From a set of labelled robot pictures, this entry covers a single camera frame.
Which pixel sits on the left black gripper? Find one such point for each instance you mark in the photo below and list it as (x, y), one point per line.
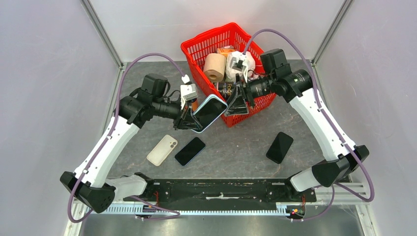
(191, 123)

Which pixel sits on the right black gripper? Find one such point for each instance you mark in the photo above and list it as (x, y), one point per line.
(237, 103)

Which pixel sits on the blue phone with black screen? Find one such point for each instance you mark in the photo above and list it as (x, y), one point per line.
(190, 151)

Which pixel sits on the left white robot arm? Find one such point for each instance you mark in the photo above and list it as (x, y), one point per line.
(89, 183)

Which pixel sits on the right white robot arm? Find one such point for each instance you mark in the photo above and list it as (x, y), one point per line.
(342, 155)

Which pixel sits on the black phone on table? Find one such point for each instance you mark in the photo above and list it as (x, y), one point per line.
(279, 147)

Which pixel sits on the orange label blue pump bottle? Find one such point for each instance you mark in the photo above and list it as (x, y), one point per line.
(195, 105)

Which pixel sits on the black packet in basket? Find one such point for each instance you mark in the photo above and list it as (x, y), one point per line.
(225, 89)

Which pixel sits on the red plastic basket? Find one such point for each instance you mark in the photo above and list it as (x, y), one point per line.
(223, 41)

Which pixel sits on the white plastic bag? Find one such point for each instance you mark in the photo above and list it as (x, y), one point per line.
(251, 66)

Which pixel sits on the beige toilet paper roll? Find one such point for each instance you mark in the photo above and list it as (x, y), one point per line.
(214, 67)

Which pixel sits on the orange box in basket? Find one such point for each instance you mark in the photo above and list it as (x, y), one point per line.
(225, 50)

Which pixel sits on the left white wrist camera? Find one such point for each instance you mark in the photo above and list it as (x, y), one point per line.
(188, 91)

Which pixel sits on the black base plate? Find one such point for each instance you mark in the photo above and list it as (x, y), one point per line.
(223, 194)

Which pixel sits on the white toothed cable rail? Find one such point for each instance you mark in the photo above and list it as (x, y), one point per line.
(139, 208)

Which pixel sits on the aluminium frame rail right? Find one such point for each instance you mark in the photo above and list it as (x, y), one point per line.
(343, 10)

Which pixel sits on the aluminium frame rail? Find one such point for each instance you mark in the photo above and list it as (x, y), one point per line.
(92, 14)
(343, 10)

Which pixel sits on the aluminium frame rail left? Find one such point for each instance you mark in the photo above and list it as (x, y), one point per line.
(92, 14)

